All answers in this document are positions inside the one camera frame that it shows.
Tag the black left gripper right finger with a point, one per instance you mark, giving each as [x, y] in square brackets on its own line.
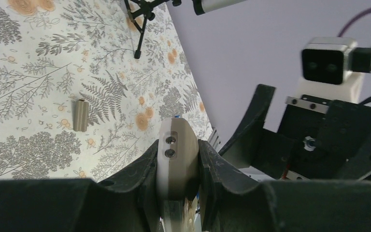
[231, 201]

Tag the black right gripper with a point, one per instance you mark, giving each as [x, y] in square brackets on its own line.
[316, 139]

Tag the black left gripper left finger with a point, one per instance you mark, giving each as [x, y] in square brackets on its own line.
[123, 202]

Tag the grey microphone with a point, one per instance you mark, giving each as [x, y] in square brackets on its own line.
[205, 6]

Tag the black mini tripod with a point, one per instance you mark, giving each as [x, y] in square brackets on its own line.
[140, 17]

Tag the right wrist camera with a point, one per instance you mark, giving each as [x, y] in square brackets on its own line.
[333, 68]

